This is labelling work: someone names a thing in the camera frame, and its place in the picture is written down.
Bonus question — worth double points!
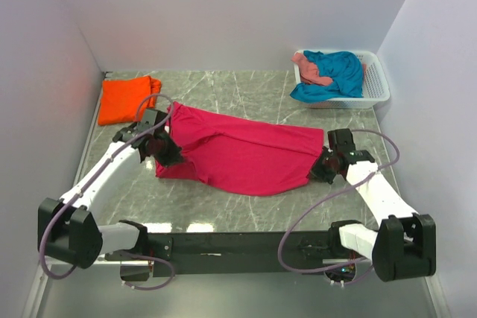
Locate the teal t shirt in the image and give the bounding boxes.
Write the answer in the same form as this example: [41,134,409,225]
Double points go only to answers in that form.
[290,50,364,104]

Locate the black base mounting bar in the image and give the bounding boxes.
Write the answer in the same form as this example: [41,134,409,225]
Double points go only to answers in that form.
[104,219,373,278]

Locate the salmon pink t shirt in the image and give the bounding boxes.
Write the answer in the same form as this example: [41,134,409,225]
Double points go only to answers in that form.
[291,52,333,86]

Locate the white plastic laundry basket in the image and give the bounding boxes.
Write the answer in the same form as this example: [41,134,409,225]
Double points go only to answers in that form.
[293,50,390,109]

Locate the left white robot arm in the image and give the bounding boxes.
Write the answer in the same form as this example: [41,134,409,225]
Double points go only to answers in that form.
[37,109,183,269]

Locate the magenta t shirt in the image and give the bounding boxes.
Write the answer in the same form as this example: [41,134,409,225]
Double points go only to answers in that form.
[156,103,324,196]

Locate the folded orange t shirt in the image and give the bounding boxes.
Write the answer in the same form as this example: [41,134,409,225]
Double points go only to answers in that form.
[98,76,162,126]

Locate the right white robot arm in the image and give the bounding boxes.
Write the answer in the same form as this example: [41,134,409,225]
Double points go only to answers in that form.
[310,129,437,282]

